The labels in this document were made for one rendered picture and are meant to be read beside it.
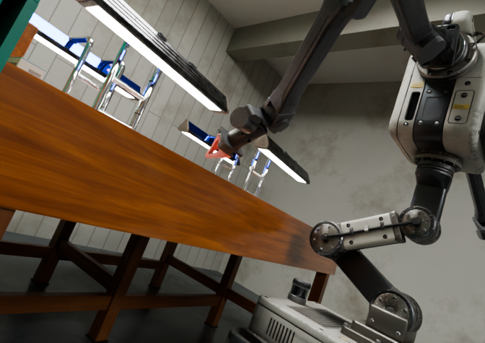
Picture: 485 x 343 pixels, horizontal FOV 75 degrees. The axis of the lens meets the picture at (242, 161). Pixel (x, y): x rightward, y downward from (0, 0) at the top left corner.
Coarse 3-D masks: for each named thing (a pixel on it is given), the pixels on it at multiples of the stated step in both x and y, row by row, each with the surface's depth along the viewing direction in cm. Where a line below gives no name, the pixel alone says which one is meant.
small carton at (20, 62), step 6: (12, 60) 47; (18, 60) 45; (24, 60) 46; (18, 66) 45; (24, 66) 46; (30, 66) 46; (36, 66) 47; (30, 72) 46; (36, 72) 47; (42, 72) 48
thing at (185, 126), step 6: (186, 120) 188; (180, 126) 188; (186, 126) 186; (192, 126) 191; (186, 132) 188; (192, 132) 189; (198, 132) 195; (204, 132) 202; (198, 138) 194; (204, 138) 199; (210, 138) 206; (210, 144) 204; (216, 150) 210; (234, 156) 229
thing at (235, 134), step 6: (222, 132) 91; (228, 132) 95; (234, 132) 91; (240, 132) 90; (222, 138) 90; (228, 138) 92; (234, 138) 91; (240, 138) 90; (246, 138) 90; (222, 144) 89; (228, 144) 90; (234, 144) 92; (240, 144) 92; (246, 144) 93; (234, 150) 93; (240, 150) 97; (240, 156) 97
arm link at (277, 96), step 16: (336, 0) 61; (352, 0) 62; (368, 0) 58; (320, 16) 65; (336, 16) 62; (352, 16) 60; (320, 32) 66; (336, 32) 67; (304, 48) 71; (320, 48) 69; (304, 64) 72; (320, 64) 74; (288, 80) 78; (304, 80) 77; (272, 96) 85; (288, 96) 80; (272, 112) 87; (288, 112) 85
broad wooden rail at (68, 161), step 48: (0, 96) 42; (48, 96) 46; (0, 144) 43; (48, 144) 48; (96, 144) 54; (144, 144) 61; (0, 192) 44; (48, 192) 49; (96, 192) 55; (144, 192) 64; (192, 192) 75; (240, 192) 91; (192, 240) 78; (240, 240) 96; (288, 240) 123
